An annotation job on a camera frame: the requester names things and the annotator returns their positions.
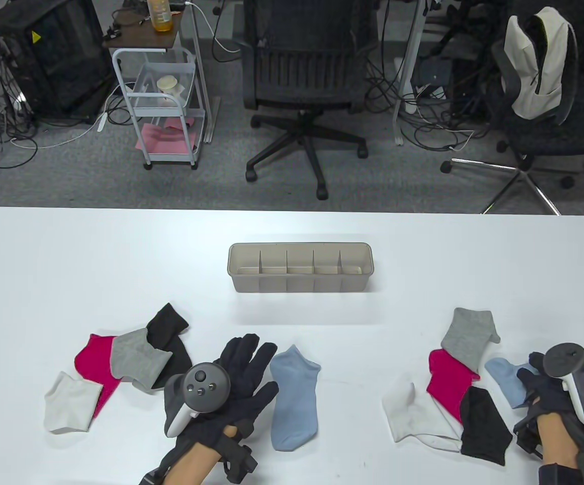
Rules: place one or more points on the white sock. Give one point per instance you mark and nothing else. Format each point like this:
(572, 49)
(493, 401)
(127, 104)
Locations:
(69, 404)
(413, 414)

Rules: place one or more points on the black sock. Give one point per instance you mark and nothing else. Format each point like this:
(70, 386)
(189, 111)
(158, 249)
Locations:
(168, 323)
(484, 429)

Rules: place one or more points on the white metal frame post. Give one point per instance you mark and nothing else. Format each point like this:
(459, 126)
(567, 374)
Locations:
(198, 65)
(408, 65)

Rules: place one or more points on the cream backpack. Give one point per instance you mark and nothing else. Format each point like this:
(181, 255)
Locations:
(524, 96)

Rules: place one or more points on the white power strip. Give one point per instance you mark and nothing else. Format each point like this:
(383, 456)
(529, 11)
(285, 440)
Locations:
(102, 122)

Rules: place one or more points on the person's right forearm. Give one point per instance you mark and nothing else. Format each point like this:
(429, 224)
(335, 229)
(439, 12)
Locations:
(557, 439)

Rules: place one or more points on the pink sock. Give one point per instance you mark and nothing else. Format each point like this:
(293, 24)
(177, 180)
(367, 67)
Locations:
(448, 384)
(92, 361)

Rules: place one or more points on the dark chair with chrome base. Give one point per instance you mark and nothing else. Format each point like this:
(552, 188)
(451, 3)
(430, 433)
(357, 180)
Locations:
(549, 136)

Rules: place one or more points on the pink cloth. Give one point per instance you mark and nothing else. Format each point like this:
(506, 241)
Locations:
(163, 141)

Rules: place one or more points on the white rolling cart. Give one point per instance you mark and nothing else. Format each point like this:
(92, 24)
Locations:
(140, 33)

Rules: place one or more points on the light blue sock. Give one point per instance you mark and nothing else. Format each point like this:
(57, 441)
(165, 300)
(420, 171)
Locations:
(294, 404)
(504, 379)

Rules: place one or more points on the bottle of orange liquid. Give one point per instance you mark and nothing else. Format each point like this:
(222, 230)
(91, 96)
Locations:
(160, 17)

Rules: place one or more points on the cream cup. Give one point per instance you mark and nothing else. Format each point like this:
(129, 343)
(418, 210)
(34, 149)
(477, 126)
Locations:
(168, 83)

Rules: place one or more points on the person's left hand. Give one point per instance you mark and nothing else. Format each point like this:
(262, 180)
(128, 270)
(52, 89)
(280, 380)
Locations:
(246, 374)

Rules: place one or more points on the beige divided organizer box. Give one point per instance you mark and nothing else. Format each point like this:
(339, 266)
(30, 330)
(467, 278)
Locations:
(297, 285)

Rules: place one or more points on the black mesh office chair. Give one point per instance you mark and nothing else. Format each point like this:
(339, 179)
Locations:
(302, 76)

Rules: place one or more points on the grey tracking controller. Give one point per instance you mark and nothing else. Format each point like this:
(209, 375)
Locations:
(203, 386)
(565, 356)

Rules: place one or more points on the person's left forearm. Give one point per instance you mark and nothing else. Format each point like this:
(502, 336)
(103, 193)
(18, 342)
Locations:
(195, 462)

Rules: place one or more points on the black computer tower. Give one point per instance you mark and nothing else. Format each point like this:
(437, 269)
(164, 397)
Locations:
(54, 60)

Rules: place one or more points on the person's right hand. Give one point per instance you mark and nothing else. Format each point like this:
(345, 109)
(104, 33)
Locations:
(544, 394)

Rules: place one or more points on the grey sock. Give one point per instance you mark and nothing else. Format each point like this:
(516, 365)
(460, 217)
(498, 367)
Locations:
(466, 336)
(135, 358)

